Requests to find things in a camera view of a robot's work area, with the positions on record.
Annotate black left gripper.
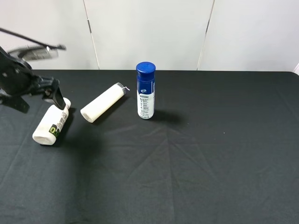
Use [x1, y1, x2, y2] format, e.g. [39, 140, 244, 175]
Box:
[28, 76, 66, 109]

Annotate white bottle green label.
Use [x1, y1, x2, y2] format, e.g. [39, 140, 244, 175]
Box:
[32, 98, 71, 145]

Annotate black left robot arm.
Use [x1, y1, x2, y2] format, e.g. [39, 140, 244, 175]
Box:
[0, 45, 66, 110]

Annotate white wrapped cylinder roll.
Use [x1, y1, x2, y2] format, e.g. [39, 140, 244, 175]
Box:
[80, 83, 130, 123]

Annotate blue capped white bottle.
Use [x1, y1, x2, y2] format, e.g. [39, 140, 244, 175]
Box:
[136, 62, 156, 119]

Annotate black tablecloth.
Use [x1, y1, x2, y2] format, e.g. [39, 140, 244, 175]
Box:
[0, 70, 299, 224]

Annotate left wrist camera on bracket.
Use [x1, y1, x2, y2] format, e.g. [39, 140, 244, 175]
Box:
[8, 45, 66, 61]

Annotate black camera cable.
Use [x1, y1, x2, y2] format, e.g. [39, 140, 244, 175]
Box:
[0, 27, 67, 51]

